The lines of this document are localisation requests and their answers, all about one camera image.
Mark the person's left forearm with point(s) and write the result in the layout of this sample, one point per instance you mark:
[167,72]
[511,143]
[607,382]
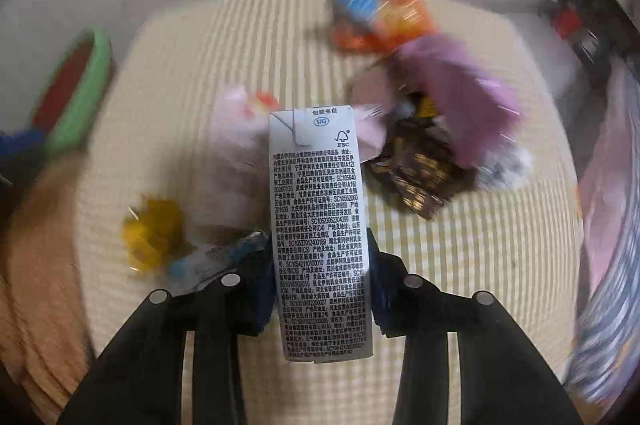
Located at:
[45,285]

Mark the red bag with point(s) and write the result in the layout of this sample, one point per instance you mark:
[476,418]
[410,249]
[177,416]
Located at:
[569,22]

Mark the pink wrapper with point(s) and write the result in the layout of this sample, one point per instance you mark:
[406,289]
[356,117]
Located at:
[240,145]

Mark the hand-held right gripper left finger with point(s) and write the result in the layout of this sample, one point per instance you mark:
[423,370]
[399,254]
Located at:
[262,300]

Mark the white milk carton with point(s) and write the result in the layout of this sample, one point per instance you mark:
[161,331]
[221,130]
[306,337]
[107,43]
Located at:
[320,230]

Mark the dark shelf rack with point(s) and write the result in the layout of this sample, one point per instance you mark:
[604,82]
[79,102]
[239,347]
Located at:
[590,15]

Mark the striped pink bedding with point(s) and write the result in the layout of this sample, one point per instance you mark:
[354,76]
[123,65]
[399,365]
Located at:
[610,230]

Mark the orange and blue snack packet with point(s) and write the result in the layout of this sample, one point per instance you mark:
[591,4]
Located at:
[380,17]

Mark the purple wrapper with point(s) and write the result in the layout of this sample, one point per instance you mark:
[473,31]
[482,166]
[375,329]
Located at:
[450,95]

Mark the green bin with red inside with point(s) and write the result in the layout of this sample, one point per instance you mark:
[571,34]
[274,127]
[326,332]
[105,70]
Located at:
[82,95]

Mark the dark brown snack wrapper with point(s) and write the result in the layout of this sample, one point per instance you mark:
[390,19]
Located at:
[420,175]

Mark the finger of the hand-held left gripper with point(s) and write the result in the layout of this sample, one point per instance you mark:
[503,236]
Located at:
[25,147]

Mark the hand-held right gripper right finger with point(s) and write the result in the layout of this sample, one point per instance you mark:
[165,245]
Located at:
[382,300]

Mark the yellow wrapper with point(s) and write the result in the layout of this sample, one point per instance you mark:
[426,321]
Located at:
[152,235]

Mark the crumpled silver white wrapper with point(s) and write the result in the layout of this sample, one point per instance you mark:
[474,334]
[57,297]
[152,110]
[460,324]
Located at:
[210,262]

